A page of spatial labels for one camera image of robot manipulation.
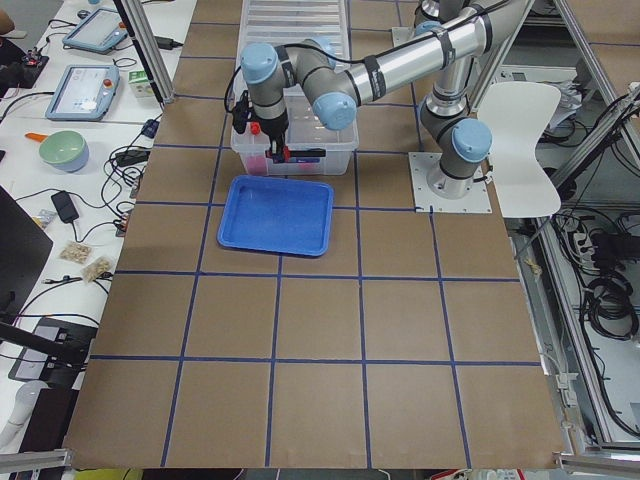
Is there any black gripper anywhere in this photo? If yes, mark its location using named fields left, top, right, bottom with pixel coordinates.
left=256, top=112, right=288, bottom=163

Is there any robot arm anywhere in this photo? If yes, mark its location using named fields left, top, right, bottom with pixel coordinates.
left=230, top=1, right=529, bottom=199

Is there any clear plastic storage box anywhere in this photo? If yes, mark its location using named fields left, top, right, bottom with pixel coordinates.
left=231, top=93, right=359, bottom=176

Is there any blue plastic tray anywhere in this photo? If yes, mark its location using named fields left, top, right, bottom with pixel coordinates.
left=217, top=175, right=334, bottom=257

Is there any green white carton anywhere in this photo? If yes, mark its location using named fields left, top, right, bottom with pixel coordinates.
left=127, top=70, right=155, bottom=98

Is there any near teach pendant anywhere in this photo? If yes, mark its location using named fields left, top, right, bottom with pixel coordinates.
left=45, top=65, right=120, bottom=122

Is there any teach pendant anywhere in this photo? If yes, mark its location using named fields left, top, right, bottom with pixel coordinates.
left=45, top=65, right=120, bottom=122
left=62, top=7, right=128, bottom=54

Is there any green bowl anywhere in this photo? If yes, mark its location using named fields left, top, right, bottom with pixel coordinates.
left=39, top=130, right=89, bottom=173

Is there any far teach pendant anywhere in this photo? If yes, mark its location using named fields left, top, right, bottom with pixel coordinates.
left=62, top=7, right=128, bottom=54

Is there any black power adapter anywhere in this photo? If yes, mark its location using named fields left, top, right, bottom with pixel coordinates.
left=51, top=191, right=79, bottom=224

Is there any white chair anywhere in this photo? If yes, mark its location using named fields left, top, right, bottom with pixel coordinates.
left=477, top=81, right=561, bottom=218

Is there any black box latch handle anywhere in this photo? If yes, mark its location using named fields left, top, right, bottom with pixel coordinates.
left=265, top=148, right=326, bottom=163

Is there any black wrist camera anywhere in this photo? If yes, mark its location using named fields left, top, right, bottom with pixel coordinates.
left=231, top=90, right=252, bottom=135

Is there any aluminium frame post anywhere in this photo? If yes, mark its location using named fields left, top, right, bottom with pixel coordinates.
left=114, top=0, right=175, bottom=106

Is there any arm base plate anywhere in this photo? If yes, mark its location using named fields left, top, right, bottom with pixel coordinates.
left=408, top=152, right=492, bottom=214

